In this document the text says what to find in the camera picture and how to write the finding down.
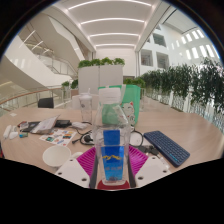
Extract green tote bag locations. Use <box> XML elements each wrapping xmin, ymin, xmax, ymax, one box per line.
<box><xmin>98</xmin><ymin>84</ymin><xmax>142</xmax><ymax>128</ymax></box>

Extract small black box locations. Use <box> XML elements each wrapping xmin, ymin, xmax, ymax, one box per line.
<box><xmin>54</xmin><ymin>119</ymin><xmax>73</xmax><ymax>128</ymax></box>

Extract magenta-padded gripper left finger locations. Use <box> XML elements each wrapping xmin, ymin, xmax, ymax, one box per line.
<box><xmin>54</xmin><ymin>146</ymin><xmax>100</xmax><ymax>189</ymax></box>

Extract open white booklet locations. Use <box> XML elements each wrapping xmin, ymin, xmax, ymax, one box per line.
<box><xmin>30</xmin><ymin>115</ymin><xmax>61</xmax><ymax>135</ymax></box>

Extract white power strip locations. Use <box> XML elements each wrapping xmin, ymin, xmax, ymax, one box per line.
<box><xmin>2</xmin><ymin>124</ymin><xmax>13</xmax><ymax>140</ymax></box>

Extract black chair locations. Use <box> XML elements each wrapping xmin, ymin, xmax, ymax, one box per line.
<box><xmin>37</xmin><ymin>97</ymin><xmax>55</xmax><ymax>109</ymax></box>

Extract clear tumbler with white lid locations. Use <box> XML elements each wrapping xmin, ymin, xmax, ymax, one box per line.
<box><xmin>78</xmin><ymin>89</ymin><xmax>94</xmax><ymax>124</ymax></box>

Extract small planter with green plants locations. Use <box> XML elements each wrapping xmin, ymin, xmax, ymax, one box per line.
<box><xmin>60</xmin><ymin>79</ymin><xmax>79</xmax><ymax>99</ymax></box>

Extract colourful sticker sheet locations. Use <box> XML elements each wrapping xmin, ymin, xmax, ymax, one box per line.
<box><xmin>39</xmin><ymin>129</ymin><xmax>78</xmax><ymax>148</ymax></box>

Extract black cable bundle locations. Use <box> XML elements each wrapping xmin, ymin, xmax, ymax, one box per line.
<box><xmin>71</xmin><ymin>128</ymin><xmax>158</xmax><ymax>154</ymax></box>

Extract dark blue keyboard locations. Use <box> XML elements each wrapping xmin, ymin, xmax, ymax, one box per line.
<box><xmin>143</xmin><ymin>130</ymin><xmax>191</xmax><ymax>168</ymax></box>

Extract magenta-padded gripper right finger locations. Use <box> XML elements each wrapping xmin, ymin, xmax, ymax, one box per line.
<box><xmin>126</xmin><ymin>145</ymin><xmax>172</xmax><ymax>189</ymax></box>

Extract white cabinet topped with plants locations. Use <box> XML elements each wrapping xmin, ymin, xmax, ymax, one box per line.
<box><xmin>77</xmin><ymin>57</ymin><xmax>126</xmax><ymax>98</ymax></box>

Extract white ceramic mug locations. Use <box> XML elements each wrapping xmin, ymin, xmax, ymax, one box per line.
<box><xmin>42</xmin><ymin>144</ymin><xmax>83</xmax><ymax>169</ymax></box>

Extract clear blue-labelled water bottle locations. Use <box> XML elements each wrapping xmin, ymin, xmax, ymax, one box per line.
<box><xmin>92</xmin><ymin>87</ymin><xmax>132</xmax><ymax>187</ymax></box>

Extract wooden planter with plants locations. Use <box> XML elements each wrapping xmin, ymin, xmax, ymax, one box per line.
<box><xmin>123</xmin><ymin>77</ymin><xmax>147</xmax><ymax>88</ymax></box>

